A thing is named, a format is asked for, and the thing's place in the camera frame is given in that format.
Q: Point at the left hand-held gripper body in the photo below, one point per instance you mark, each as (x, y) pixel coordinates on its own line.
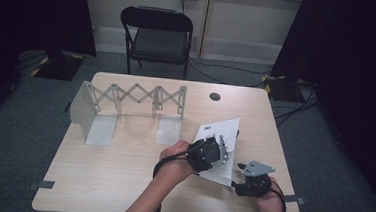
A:
(204, 154)

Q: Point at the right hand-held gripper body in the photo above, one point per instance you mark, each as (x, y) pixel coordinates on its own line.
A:
(254, 186)

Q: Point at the expandable metal book rack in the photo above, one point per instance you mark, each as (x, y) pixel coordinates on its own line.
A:
(102, 130)

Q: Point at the person's right hand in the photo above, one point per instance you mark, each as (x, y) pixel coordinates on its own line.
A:
(274, 204)

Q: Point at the person's left hand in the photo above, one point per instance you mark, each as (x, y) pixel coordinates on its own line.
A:
(173, 165)

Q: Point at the grey tape strip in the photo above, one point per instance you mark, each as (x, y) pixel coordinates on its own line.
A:
(41, 185)
(294, 199)

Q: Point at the black table grommet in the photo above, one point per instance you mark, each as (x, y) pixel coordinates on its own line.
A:
(215, 96)

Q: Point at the black stand base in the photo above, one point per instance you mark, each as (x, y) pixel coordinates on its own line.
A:
(282, 87)
(60, 65)

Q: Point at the black folding chair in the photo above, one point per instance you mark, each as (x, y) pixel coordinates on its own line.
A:
(158, 44)

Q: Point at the dark curtain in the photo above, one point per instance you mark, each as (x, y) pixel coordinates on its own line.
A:
(352, 64)
(21, 24)

